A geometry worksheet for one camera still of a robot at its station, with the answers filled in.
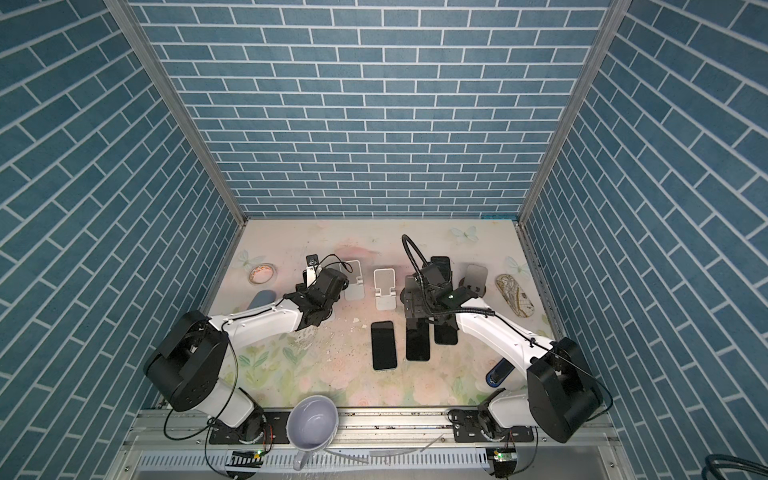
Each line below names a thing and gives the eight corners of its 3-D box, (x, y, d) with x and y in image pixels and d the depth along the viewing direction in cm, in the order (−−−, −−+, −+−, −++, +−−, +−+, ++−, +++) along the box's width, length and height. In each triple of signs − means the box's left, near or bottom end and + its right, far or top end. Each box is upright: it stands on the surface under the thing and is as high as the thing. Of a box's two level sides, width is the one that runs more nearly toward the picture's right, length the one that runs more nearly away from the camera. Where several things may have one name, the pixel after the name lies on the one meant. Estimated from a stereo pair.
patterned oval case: (518, 321, 95) (523, 315, 92) (491, 282, 105) (494, 275, 102) (532, 316, 97) (537, 310, 93) (504, 278, 106) (508, 271, 103)
